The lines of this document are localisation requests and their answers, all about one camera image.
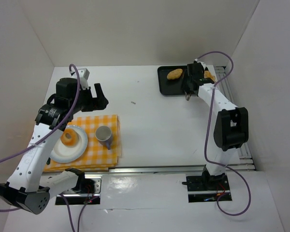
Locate small oval bread roll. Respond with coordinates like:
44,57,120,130
167,69,183,80

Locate aluminium rail frame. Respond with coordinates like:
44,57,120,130
214,66,256,170

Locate white paper plate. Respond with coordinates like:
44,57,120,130
50,125,88,163

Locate purple mug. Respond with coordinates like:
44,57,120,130
95,126,113,150

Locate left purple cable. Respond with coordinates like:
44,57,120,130
0,63,82,169

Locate yellow checkered cloth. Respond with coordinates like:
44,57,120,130
44,115,121,172

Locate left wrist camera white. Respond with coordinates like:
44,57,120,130
69,67,90,90

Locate stainless steel tongs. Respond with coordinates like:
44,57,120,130
185,91,191,101

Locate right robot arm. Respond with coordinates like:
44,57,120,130
181,61,248,190

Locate orange cupcake-shaped bread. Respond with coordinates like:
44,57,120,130
204,70,216,82

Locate black baking tray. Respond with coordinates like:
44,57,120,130
157,65,188,96

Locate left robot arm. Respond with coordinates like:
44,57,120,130
0,78,108,215

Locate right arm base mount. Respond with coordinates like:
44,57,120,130
182,174,232,203

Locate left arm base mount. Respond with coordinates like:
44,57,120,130
62,177,102,205

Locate glazed ring donut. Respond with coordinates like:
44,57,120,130
60,128,79,147

